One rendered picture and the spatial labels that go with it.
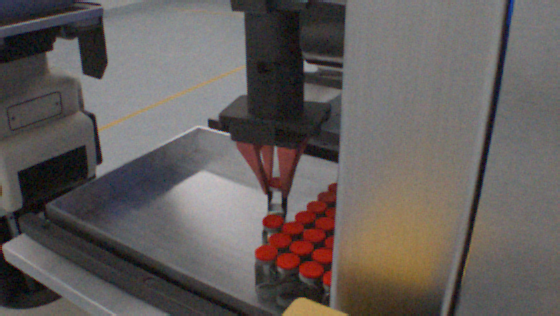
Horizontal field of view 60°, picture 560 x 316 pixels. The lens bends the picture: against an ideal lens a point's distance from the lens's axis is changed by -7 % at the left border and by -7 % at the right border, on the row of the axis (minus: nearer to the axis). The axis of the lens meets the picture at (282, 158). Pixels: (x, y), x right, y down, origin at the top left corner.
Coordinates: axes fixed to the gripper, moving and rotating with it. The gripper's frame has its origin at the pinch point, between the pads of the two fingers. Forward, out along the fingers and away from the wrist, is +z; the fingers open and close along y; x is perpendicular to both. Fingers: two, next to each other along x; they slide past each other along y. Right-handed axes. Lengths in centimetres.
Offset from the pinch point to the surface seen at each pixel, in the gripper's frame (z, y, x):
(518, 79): -22.4, 18.7, -27.6
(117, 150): 91, -149, 165
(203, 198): 3.8, -9.8, 1.2
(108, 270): 2.3, -11.5, -15.9
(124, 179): 2.2, -20.0, 0.1
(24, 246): 3.8, -24.2, -14.2
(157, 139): 91, -135, 185
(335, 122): 3.9, 0.1, 29.4
